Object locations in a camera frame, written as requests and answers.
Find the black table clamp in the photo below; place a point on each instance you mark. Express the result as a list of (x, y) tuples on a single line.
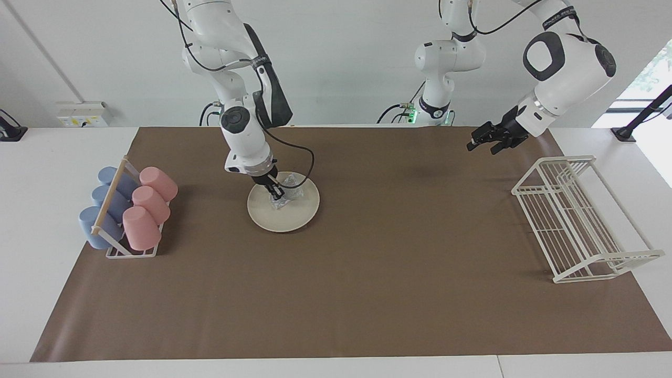
[(10, 131)]

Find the bright window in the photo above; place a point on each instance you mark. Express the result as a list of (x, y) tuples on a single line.
[(646, 73)]

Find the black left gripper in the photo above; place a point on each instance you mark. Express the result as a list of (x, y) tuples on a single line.
[(512, 131)]

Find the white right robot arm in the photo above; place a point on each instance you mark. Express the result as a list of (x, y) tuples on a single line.
[(244, 142)]

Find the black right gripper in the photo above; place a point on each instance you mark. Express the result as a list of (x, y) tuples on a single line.
[(264, 177)]

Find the blue plastic cup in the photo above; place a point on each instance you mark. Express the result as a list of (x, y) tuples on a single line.
[(86, 231), (100, 197), (106, 176)]

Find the cream round plate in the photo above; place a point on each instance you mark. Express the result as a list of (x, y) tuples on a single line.
[(283, 220)]

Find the brown table mat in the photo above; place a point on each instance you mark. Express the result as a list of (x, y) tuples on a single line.
[(367, 294)]

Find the white wall power strip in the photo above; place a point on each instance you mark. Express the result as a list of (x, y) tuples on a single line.
[(84, 114)]

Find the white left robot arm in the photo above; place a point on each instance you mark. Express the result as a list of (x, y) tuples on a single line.
[(567, 63)]

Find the white cup holder rack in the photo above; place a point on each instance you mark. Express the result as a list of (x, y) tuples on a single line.
[(131, 254)]

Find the clear plastic bag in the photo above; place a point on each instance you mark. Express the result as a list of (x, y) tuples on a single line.
[(293, 193)]

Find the pink plastic cup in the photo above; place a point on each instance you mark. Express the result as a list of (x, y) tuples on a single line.
[(160, 181), (140, 228), (152, 203)]

